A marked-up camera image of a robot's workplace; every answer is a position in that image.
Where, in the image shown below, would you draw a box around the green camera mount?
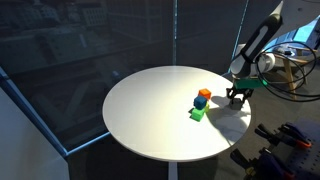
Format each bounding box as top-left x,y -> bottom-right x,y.
234,78 -> 268,89

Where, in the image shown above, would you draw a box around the yellow-green block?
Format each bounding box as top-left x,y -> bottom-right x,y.
204,102 -> 210,112

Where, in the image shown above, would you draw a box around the orange block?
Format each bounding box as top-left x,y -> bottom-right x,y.
198,88 -> 211,100

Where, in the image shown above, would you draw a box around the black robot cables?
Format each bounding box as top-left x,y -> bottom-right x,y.
229,40 -> 320,103

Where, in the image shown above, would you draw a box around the purple-handled spring clamp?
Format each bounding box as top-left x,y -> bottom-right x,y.
230,148 -> 295,180

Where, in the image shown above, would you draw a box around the white table pedestal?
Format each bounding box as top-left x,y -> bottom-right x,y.
168,162 -> 178,180

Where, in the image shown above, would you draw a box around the orange-tipped spring clamp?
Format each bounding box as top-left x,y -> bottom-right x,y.
254,122 -> 312,149

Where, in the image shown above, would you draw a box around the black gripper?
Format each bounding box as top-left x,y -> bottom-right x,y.
226,87 -> 253,104

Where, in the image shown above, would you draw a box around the blue block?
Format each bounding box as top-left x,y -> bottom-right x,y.
193,96 -> 207,110

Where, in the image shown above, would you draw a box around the green block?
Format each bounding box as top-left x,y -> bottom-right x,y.
191,108 -> 205,122

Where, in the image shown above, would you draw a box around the wooden chair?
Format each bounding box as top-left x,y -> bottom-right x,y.
270,42 -> 319,100

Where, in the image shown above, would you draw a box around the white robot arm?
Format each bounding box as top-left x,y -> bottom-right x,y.
226,0 -> 320,103

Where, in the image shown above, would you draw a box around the gray block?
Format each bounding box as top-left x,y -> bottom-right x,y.
229,101 -> 243,110

